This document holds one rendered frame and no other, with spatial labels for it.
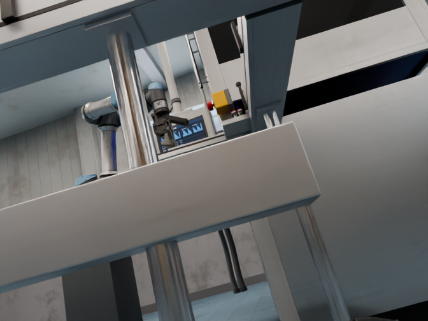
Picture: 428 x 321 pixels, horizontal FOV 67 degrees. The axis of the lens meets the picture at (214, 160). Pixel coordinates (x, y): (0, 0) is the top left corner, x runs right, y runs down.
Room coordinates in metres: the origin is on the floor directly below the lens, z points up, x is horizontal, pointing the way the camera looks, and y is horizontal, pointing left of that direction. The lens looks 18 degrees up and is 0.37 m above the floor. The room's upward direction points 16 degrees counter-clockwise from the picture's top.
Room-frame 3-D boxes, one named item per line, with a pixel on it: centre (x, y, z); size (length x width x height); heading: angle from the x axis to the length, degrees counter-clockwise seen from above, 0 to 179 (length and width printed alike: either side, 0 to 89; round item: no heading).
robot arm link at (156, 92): (1.40, 0.18, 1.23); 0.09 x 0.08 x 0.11; 50
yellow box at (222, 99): (1.21, -0.10, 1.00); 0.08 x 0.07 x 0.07; 87
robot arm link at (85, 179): (1.67, 0.70, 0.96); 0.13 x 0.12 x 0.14; 140
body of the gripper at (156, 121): (1.40, 0.19, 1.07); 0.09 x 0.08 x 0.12; 87
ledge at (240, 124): (1.19, -0.14, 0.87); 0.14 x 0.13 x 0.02; 87
